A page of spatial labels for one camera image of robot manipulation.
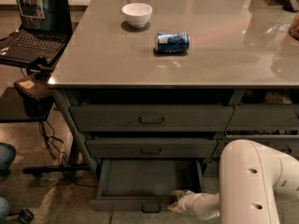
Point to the taped gripper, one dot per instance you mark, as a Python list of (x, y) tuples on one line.
[(189, 202)]

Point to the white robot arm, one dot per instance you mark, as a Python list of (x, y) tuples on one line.
[(253, 178)]

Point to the blue soda can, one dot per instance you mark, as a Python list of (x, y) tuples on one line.
[(172, 42)]

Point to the black caster wheel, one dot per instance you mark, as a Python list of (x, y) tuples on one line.
[(26, 216)]

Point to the person's leg in jeans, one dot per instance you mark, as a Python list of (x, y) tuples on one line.
[(7, 156)]

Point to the black laptop stand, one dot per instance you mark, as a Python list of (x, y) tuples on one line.
[(29, 100)]

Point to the white ceramic bowl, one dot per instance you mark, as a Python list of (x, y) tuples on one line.
[(137, 14)]

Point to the brown object at table edge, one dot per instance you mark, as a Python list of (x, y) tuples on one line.
[(294, 28)]

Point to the black laptop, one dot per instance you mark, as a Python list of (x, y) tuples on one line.
[(45, 30)]

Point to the grey cabinet frame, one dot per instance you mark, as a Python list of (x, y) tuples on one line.
[(79, 139)]

